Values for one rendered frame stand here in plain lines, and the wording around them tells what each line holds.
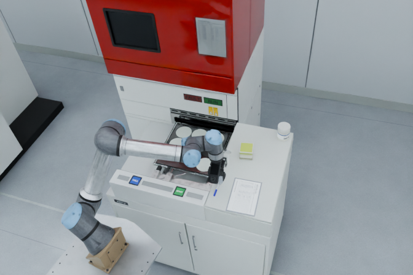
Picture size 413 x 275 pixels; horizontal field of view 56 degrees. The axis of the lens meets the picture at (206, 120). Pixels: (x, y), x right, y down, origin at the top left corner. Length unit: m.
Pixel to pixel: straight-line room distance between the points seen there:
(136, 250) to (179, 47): 1.08
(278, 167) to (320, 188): 1.19
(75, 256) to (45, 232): 1.21
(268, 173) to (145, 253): 0.76
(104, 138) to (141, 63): 0.68
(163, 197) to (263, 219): 0.53
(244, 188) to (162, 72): 0.80
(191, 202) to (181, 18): 0.93
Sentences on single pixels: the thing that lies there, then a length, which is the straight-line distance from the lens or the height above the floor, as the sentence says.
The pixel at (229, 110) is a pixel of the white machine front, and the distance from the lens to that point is 2.32.
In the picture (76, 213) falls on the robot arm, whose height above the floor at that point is 1.13.
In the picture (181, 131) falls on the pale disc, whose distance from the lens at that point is 2.43.
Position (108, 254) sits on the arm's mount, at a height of 0.94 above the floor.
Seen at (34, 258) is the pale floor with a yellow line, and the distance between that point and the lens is 3.28.
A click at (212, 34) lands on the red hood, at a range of 1.96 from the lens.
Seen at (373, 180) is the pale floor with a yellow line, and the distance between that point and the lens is 3.46.
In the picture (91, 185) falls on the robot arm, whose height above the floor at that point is 1.14.
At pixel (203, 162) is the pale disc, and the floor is 0.90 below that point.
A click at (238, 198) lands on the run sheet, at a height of 0.97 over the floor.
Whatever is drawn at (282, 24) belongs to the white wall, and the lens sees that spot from 3.64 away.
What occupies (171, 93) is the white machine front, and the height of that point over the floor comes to 1.10.
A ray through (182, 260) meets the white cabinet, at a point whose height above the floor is 0.24.
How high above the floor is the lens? 2.64
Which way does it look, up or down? 44 degrees down
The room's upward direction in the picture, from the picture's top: 5 degrees counter-clockwise
